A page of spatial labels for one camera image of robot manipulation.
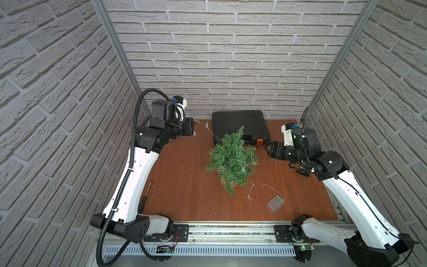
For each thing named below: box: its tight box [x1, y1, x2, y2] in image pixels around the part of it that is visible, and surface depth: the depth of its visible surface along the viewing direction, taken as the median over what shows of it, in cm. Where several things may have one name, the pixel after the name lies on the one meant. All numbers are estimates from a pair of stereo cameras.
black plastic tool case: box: [212, 110, 271, 145], surface depth 115 cm
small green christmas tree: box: [205, 125, 258, 196], surface depth 68 cm
